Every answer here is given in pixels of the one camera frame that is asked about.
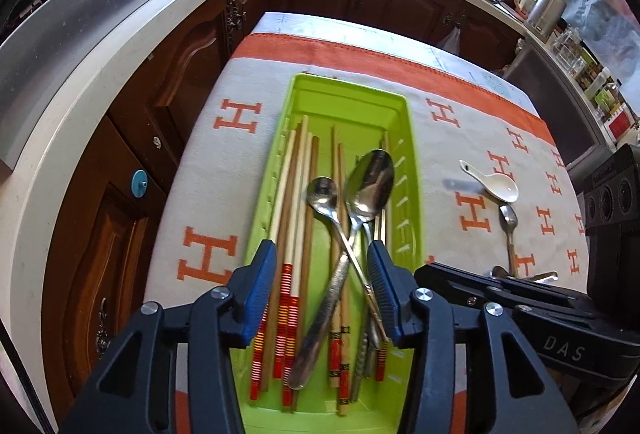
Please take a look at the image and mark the orange and cream printed blanket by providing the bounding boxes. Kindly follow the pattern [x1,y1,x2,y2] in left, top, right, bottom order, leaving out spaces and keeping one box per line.
[145,31,593,434]

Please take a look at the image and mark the large metal spoon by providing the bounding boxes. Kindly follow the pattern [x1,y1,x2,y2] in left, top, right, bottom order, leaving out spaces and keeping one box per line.
[286,149,397,391]

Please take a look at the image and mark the brown wooden kitchen cabinets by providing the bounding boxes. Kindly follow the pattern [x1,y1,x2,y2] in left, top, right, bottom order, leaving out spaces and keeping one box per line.
[42,0,526,415]

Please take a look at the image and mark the small metal spoon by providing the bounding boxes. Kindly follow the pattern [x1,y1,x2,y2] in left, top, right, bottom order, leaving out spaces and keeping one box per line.
[499,204,522,277]

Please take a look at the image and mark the medium metal spoon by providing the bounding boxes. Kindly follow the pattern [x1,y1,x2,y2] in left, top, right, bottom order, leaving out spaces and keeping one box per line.
[305,176,391,347]

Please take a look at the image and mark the shelf of jars and bottles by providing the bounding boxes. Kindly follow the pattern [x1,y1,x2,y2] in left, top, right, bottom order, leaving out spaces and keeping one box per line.
[550,26,640,139]

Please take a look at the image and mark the white kitchen countertop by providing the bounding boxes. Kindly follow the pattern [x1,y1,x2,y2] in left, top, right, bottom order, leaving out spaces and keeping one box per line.
[0,0,541,275]

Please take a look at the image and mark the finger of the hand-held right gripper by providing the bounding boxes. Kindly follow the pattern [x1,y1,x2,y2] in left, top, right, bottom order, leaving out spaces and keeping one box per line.
[414,263,502,307]
[486,277,597,317]

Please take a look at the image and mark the grey metal appliance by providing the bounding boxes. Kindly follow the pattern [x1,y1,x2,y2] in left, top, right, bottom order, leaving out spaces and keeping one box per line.
[502,36,606,169]

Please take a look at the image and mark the white plastic bag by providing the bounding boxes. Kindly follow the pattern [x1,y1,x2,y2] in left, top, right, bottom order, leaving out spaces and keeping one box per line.
[439,24,463,55]

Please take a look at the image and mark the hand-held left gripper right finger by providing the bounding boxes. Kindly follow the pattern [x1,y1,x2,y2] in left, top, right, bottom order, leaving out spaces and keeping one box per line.
[367,240,567,434]

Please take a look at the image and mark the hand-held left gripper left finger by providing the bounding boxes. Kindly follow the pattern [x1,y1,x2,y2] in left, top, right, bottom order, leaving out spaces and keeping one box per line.
[57,239,278,434]

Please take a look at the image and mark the green plastic utensil tray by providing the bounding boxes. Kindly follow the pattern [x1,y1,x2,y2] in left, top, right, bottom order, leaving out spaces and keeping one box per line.
[239,72,426,434]

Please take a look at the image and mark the silver metal kettle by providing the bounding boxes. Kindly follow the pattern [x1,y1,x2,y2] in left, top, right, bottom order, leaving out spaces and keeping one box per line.
[522,0,567,39]

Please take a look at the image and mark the white ceramic spoon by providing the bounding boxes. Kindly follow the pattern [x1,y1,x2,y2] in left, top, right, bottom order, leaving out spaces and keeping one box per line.
[459,159,520,205]

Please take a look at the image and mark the steel splash panel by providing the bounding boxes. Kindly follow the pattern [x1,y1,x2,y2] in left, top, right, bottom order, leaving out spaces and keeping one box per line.
[0,0,173,172]

